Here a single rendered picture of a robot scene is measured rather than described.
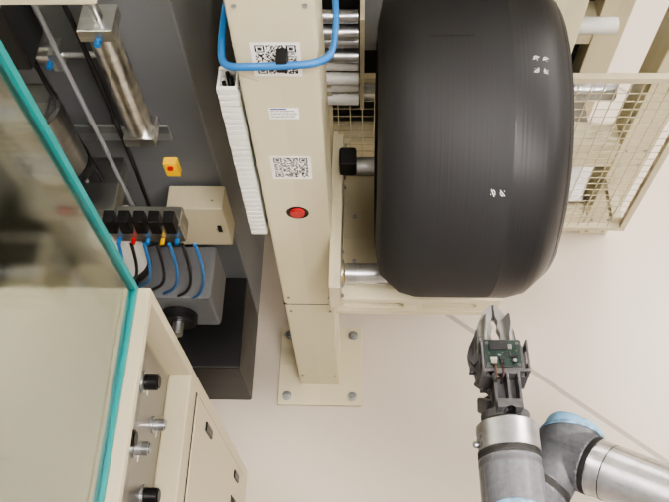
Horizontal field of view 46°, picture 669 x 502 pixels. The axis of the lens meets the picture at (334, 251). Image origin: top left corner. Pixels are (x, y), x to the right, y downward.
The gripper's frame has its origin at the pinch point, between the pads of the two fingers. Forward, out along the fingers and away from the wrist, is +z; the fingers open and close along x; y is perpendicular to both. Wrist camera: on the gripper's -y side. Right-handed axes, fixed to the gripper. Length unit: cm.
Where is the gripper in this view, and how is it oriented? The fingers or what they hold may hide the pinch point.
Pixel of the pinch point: (491, 315)
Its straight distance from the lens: 132.7
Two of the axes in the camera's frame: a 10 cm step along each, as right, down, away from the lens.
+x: -10.0, -0.1, 0.4
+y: -0.3, -5.9, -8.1
